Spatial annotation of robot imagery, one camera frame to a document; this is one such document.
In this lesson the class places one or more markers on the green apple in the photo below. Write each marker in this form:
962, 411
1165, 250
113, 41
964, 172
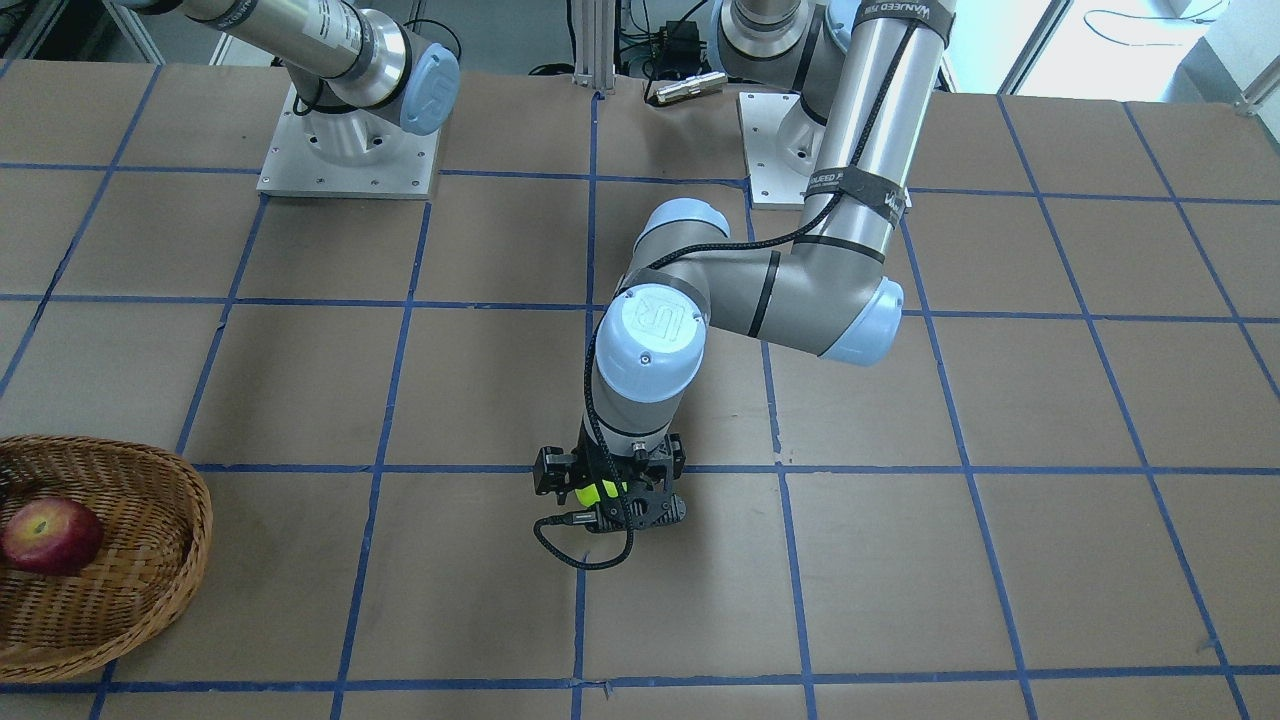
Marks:
591, 495

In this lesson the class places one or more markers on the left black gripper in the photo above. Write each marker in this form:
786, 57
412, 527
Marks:
553, 471

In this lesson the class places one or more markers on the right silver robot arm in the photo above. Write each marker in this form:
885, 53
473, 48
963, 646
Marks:
363, 58

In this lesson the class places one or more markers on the wicker basket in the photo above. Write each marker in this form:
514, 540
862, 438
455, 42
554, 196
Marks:
156, 511

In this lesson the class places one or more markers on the aluminium frame post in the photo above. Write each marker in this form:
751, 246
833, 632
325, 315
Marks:
593, 33

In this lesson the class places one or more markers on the red yellow apple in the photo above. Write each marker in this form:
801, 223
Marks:
54, 536

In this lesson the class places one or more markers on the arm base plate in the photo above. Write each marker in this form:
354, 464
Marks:
346, 156
782, 141

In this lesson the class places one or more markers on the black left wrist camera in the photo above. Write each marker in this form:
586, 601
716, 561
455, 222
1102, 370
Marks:
638, 509

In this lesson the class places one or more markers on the black power adapter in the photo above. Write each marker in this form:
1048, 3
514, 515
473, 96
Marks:
679, 36

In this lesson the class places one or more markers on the silver metal cylinder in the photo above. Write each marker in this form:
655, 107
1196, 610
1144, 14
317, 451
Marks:
690, 88

